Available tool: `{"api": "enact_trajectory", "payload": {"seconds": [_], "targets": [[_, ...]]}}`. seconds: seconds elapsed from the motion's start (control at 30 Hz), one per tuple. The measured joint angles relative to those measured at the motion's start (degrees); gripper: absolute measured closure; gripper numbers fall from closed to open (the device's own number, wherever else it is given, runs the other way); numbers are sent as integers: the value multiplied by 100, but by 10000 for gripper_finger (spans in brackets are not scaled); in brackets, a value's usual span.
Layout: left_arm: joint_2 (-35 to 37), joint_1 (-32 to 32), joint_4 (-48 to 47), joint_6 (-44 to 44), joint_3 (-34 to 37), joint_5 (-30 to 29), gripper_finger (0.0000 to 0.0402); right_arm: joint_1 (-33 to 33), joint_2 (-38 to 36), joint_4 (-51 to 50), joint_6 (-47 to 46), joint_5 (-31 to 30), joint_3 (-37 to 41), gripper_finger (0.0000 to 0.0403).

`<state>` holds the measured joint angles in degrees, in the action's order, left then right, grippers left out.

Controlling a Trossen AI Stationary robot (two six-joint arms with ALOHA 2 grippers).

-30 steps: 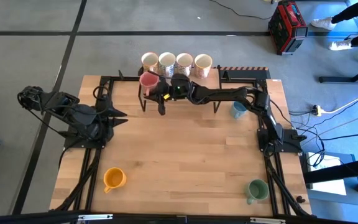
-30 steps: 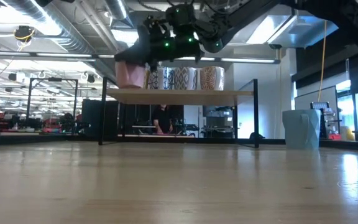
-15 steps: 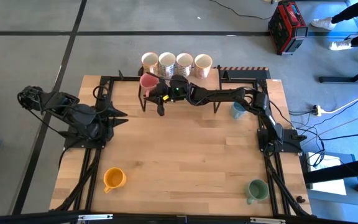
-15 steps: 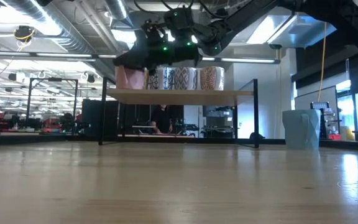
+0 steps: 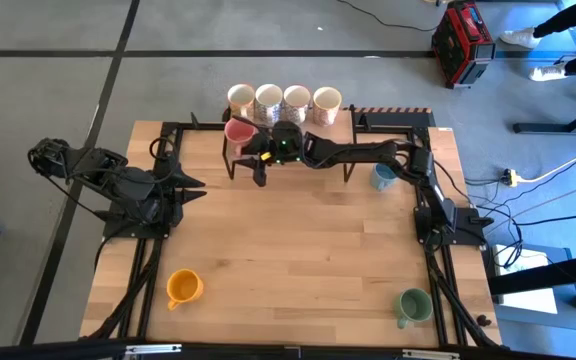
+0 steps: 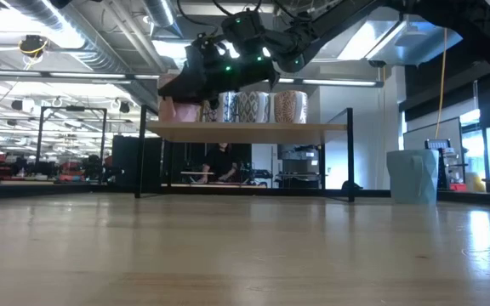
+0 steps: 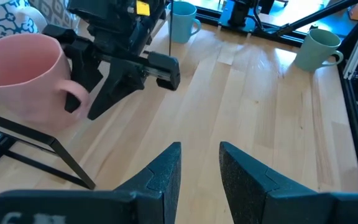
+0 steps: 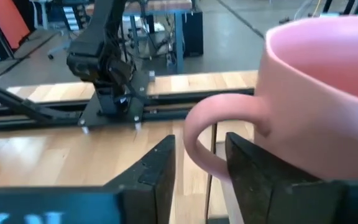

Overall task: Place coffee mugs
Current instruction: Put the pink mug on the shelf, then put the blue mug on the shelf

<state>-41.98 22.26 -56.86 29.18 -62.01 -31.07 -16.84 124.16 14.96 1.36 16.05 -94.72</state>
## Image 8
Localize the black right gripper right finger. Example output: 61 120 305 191
225 132 344 224

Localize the blue-legged wooden table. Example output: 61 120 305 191
121 0 198 74

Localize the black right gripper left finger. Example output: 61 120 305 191
104 134 177 224

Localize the plain pink mug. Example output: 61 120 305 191
183 15 358 184

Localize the orange panel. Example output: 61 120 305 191
0 0 30 50

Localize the black computer case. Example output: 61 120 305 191
181 11 204 58

